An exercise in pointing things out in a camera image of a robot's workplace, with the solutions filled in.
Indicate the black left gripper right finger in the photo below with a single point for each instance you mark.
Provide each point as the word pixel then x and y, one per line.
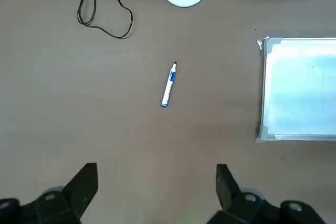
pixel 236 203

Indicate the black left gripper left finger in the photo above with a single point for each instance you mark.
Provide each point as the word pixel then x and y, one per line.
pixel 65 203

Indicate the white blue whiteboard marker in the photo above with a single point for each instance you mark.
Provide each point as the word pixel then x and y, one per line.
pixel 168 90

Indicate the silver framed whiteboard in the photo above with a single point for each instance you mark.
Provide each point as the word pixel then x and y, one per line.
pixel 302 90

